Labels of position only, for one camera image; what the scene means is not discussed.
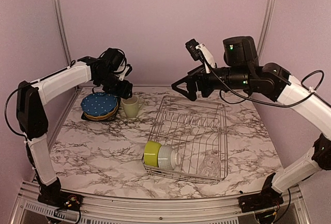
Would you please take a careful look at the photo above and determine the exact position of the blue dotted plate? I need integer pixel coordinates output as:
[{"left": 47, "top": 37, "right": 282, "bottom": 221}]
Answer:
[{"left": 81, "top": 92, "right": 117, "bottom": 116}]

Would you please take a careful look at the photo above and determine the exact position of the lime green bowl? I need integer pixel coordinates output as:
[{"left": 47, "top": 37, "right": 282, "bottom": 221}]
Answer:
[{"left": 144, "top": 140, "right": 162, "bottom": 167}]

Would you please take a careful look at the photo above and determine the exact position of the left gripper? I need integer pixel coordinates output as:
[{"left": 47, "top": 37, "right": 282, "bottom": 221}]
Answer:
[{"left": 96, "top": 70, "right": 132, "bottom": 98}]

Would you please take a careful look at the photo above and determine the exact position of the clear glass cup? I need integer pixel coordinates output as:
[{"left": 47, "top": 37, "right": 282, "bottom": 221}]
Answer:
[{"left": 198, "top": 154, "right": 221, "bottom": 177}]

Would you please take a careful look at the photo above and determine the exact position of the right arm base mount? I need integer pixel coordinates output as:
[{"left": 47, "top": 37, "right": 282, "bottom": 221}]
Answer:
[{"left": 238, "top": 192, "right": 284, "bottom": 213}]

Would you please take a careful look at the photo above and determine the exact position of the pale green mug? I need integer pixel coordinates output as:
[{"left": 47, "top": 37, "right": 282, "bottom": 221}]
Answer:
[{"left": 122, "top": 95, "right": 145, "bottom": 118}]

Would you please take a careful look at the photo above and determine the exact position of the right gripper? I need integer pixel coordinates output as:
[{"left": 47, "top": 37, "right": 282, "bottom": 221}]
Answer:
[{"left": 172, "top": 62, "right": 252, "bottom": 100}]

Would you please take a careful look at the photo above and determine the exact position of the yellow dotted plate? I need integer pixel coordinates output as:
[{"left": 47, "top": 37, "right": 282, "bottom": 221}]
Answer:
[{"left": 81, "top": 106, "right": 119, "bottom": 122}]

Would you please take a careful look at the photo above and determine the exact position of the right aluminium frame post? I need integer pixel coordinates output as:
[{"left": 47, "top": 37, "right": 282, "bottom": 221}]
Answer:
[{"left": 257, "top": 0, "right": 276, "bottom": 60}]

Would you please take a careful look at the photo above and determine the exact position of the aluminium frame post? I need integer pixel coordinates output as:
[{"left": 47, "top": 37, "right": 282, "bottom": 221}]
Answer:
[
  {"left": 53, "top": 0, "right": 72, "bottom": 65},
  {"left": 257, "top": 0, "right": 276, "bottom": 60}
]

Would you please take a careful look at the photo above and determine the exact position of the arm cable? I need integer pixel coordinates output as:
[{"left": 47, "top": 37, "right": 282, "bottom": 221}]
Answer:
[
  {"left": 199, "top": 48, "right": 325, "bottom": 109},
  {"left": 3, "top": 48, "right": 130, "bottom": 137}
]

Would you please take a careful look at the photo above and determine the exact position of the left aluminium frame post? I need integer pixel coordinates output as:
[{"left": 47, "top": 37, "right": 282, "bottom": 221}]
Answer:
[{"left": 53, "top": 0, "right": 72, "bottom": 65}]

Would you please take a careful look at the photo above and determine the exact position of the white striped bowl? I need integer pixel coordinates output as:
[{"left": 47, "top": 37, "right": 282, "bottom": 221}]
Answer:
[{"left": 158, "top": 145, "right": 182, "bottom": 170}]

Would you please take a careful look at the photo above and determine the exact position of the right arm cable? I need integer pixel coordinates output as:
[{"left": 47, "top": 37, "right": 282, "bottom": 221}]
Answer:
[{"left": 199, "top": 48, "right": 325, "bottom": 109}]

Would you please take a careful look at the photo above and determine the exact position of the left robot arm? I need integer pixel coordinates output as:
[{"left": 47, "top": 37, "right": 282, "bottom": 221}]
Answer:
[{"left": 16, "top": 56, "right": 133, "bottom": 206}]

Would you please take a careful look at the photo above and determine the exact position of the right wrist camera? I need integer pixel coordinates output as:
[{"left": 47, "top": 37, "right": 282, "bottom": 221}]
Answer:
[{"left": 185, "top": 39, "right": 217, "bottom": 72}]

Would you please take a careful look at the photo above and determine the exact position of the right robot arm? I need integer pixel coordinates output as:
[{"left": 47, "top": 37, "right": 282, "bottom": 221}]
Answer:
[{"left": 172, "top": 36, "right": 330, "bottom": 212}]

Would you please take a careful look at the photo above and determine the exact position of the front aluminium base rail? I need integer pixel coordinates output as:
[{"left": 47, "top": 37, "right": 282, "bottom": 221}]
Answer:
[{"left": 9, "top": 182, "right": 311, "bottom": 223}]

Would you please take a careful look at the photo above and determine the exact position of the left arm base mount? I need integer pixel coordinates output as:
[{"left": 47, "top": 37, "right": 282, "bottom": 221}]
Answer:
[{"left": 38, "top": 191, "right": 83, "bottom": 211}]

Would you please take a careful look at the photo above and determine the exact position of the wire dish rack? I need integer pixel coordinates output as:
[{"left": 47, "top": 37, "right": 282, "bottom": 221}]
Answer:
[{"left": 144, "top": 96, "right": 228, "bottom": 184}]

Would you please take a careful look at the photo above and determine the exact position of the black floral square plate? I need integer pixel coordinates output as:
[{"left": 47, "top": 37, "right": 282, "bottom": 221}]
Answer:
[{"left": 81, "top": 98, "right": 121, "bottom": 122}]

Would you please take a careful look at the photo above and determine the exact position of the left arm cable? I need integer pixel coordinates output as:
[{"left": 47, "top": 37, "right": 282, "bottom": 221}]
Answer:
[{"left": 3, "top": 48, "right": 130, "bottom": 137}]

